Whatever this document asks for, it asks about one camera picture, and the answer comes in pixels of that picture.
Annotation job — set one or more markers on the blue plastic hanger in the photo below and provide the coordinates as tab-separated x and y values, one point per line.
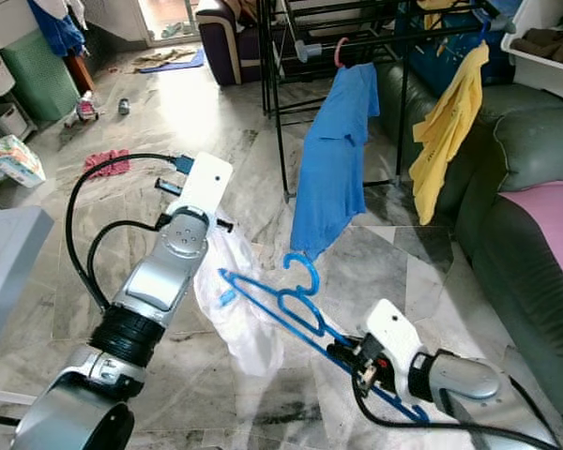
231	278

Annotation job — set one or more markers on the white garment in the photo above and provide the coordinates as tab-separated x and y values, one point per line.
244	319

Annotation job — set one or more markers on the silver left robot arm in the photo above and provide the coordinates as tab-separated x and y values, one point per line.
164	272

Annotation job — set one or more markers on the pink hanger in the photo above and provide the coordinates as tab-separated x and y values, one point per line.
340	52

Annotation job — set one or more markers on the red cloth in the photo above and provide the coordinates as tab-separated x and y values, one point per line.
108	164

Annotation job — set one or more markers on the metal can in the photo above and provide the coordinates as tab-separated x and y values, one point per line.
123	106

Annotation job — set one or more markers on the pink white shoe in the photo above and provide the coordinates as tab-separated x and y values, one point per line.
86	110

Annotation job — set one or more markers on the blue floor mat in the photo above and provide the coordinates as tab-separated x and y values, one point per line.
169	61

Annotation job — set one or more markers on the white printed plastic bag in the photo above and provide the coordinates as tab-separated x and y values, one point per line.
17	159

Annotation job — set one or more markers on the dark purple sofa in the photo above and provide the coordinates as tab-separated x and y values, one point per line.
230	42

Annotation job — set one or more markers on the black drying rack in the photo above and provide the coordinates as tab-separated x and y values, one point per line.
272	56

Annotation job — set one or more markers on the bright blue shirt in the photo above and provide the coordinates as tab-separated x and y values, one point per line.
333	159

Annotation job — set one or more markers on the green plastic bin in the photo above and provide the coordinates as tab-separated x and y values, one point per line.
38	80

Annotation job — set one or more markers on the white cabinet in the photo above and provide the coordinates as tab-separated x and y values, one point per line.
9	272

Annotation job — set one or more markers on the blue garment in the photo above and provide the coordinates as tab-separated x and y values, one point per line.
58	28

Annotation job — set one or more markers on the white shelf unit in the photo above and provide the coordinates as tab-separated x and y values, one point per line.
0	19

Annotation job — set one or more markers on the pink cushion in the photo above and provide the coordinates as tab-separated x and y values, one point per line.
549	216

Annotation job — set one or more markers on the yellow shirt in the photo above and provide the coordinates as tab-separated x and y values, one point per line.
450	131

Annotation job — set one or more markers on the dark green sofa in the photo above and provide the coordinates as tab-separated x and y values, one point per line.
535	150

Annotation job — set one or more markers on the dark blue fabric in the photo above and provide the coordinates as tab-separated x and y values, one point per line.
427	56

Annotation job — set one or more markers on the white laundry basket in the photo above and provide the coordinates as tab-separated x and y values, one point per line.
544	66

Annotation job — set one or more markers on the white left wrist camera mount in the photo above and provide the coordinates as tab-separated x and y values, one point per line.
205	183

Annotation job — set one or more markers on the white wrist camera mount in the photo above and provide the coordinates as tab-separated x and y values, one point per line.
399	337
205	183

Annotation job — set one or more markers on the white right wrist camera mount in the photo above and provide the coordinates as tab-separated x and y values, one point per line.
399	337

